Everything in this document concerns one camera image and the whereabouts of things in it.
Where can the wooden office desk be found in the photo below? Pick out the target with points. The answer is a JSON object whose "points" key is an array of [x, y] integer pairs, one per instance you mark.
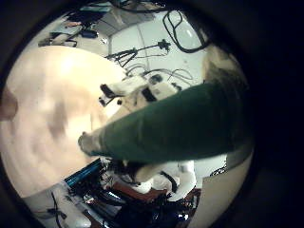
{"points": [[72, 30]]}

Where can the artificial flower bouquet green stem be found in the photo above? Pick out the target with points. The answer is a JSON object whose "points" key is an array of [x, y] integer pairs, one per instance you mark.
{"points": [[177, 126]]}

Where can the black camera stand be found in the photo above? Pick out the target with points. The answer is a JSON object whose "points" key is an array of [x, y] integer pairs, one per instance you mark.
{"points": [[133, 52]]}

